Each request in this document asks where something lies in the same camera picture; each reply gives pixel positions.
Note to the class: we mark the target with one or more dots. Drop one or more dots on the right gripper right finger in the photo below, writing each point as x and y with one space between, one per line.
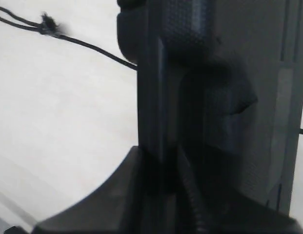
207 202

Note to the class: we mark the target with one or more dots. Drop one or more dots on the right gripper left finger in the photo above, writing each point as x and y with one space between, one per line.
132 200

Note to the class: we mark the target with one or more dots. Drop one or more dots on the black plastic carrying case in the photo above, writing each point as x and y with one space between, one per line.
222 74

